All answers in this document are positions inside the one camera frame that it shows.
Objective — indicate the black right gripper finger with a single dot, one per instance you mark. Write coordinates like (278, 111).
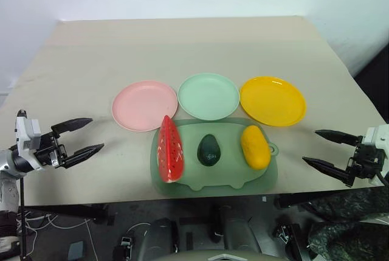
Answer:
(328, 168)
(340, 137)

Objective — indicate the yellow plastic plate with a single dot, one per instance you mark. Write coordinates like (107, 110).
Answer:
(272, 101)

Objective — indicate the yellow mango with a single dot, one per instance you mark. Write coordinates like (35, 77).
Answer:
(256, 147)

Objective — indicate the black table frame bar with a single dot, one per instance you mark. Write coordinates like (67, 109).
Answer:
(294, 201)
(67, 210)

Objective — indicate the dark green avocado toy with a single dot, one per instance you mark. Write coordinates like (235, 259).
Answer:
(208, 151)

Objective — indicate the red watermelon slice toy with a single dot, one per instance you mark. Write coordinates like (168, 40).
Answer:
(170, 151)

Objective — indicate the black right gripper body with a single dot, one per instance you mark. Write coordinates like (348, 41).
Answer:
(366, 160)

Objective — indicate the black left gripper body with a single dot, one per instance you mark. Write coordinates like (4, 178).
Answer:
(48, 151)

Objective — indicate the small grey floor box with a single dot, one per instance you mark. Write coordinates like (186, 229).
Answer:
(76, 249)

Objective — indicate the dark grey rounded shape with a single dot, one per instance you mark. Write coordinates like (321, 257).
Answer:
(161, 236)
(241, 235)

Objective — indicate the mint green plastic plate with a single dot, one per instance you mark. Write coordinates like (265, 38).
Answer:
(208, 95)

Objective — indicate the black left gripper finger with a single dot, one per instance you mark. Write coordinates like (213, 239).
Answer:
(73, 123)
(83, 153)

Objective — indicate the camouflage fabric cover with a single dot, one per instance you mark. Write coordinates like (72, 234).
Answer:
(349, 230)

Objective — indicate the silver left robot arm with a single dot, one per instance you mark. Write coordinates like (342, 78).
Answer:
(6, 163)

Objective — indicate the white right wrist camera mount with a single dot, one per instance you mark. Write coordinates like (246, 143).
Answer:
(374, 134)

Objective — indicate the pink plastic plate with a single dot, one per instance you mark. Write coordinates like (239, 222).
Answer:
(143, 104)

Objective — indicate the black upright cylinder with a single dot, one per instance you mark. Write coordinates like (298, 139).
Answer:
(219, 221)

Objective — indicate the black metal floor bracket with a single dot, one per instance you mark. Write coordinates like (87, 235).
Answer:
(290, 239)
(123, 249)

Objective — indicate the translucent green pig-shaped mat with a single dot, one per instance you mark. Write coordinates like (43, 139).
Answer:
(225, 179)

